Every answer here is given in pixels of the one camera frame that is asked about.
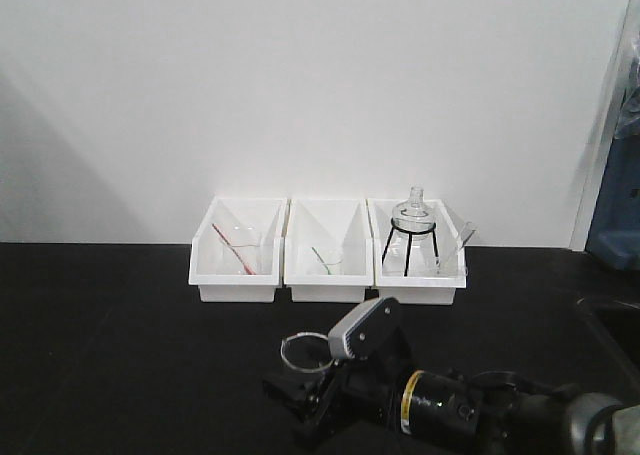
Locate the glass flask on tripod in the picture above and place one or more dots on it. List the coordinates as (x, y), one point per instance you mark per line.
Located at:
(414, 216)

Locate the clear glass beaker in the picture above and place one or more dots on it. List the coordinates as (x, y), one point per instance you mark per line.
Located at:
(306, 352)

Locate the glass beaker in left bin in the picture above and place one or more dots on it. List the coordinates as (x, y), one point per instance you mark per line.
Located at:
(242, 251)

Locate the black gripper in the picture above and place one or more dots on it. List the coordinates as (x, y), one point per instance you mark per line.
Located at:
(351, 391)

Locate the small beaker in middle bin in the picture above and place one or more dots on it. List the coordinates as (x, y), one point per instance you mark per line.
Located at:
(338, 259)

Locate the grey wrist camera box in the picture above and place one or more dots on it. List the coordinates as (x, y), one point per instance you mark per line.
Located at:
(364, 328)

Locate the green stirring rod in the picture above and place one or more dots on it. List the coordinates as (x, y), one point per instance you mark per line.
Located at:
(325, 258)

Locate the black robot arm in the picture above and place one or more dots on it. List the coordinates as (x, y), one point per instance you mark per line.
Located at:
(493, 412)

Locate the white middle storage bin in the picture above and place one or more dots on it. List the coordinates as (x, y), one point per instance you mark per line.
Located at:
(331, 223)

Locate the white storage bin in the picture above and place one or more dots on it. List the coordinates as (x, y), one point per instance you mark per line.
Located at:
(268, 215)
(440, 284)
(331, 223)

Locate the white right storage bin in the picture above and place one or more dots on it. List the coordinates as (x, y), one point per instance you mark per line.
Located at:
(440, 284)

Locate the white left storage bin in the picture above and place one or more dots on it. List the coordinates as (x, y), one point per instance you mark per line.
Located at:
(268, 215)

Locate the black wire tripod stand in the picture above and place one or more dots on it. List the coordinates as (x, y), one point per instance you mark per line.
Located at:
(410, 249)

